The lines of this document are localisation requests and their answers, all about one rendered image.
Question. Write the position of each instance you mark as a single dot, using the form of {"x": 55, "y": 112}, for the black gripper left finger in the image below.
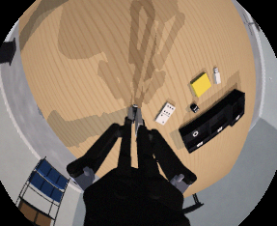
{"x": 82, "y": 171}

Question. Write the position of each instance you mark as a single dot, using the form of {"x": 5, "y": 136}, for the black rack of bins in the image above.
{"x": 208, "y": 128}

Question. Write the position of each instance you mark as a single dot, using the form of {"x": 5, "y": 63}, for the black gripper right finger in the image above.
{"x": 175, "y": 172}

